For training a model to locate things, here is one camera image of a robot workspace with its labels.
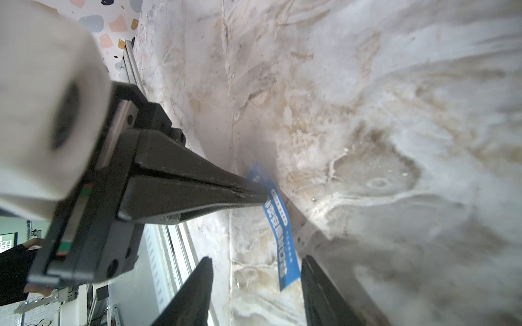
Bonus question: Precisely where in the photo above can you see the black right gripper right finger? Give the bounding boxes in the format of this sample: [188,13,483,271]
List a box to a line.
[301,255,364,325]

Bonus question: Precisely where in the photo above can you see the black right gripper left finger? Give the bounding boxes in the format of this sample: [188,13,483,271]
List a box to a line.
[152,257,213,326]

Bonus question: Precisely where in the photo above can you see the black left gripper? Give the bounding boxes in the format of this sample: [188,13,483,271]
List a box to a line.
[28,82,269,285]

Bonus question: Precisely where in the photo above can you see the blue bottle label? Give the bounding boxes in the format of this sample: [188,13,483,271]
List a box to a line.
[247,163,300,291]

